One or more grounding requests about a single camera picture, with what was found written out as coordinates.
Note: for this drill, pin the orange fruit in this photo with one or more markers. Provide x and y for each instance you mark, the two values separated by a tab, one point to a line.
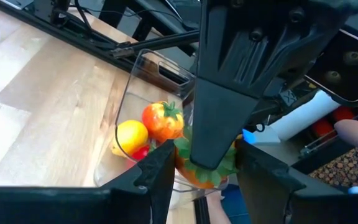
130	135

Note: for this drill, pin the person's hand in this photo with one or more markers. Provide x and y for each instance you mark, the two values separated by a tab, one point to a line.
356	133

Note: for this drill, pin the black tablet screen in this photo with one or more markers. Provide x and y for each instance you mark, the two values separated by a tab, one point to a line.
346	62

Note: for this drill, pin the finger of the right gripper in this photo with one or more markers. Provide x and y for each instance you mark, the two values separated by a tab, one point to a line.
219	124

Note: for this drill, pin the blue plastic piece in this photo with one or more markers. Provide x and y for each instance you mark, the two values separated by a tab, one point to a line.
249	137

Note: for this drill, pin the red round item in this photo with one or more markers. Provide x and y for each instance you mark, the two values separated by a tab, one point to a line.
343	113
322	128

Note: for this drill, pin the clear plastic bin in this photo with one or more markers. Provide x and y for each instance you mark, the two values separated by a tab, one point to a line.
141	77

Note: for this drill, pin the white paper roll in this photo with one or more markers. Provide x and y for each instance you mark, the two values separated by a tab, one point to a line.
306	116

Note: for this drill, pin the black diagonal bar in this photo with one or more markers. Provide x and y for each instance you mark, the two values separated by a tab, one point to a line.
160	42

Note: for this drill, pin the orange tomato with green stem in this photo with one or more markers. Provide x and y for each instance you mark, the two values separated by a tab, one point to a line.
160	121

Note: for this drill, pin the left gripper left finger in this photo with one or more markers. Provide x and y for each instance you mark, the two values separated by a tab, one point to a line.
73	205

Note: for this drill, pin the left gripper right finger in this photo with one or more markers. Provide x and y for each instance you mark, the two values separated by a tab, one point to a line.
275	202

